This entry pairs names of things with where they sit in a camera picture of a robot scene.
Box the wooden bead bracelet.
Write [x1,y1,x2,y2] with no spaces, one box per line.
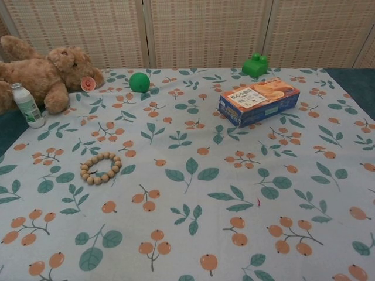
[80,152,122,186]

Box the floral leaf print tablecloth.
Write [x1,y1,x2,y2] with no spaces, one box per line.
[0,67,375,281]

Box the green ball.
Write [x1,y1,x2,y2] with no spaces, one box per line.
[129,72,151,94]

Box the orange blue biscuit box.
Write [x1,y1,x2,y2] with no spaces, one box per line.
[218,76,301,128]

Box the green toy building block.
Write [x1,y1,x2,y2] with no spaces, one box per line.
[241,52,270,79]

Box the woven bamboo folding screen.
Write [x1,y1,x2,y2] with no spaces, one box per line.
[0,0,375,71]

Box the brown teddy bear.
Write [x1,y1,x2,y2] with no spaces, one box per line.
[0,35,105,115]

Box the small white bottle green label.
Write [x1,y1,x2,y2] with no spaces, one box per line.
[11,83,46,129]

